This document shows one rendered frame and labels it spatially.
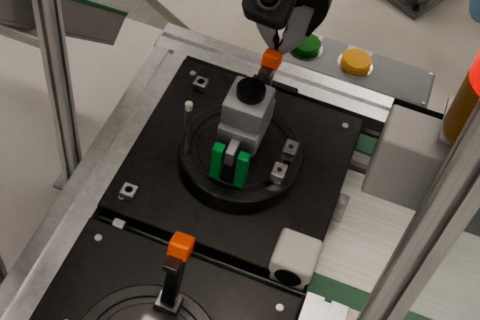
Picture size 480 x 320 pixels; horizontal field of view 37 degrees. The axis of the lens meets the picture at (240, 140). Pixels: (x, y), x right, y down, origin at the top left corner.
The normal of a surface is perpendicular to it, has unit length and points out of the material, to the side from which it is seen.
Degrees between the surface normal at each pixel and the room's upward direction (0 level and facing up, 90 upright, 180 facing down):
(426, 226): 90
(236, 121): 90
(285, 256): 0
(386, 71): 0
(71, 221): 0
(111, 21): 90
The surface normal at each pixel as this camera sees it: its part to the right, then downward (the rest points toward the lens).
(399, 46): 0.10, -0.61
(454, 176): -0.35, 0.72
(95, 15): 0.86, 0.45
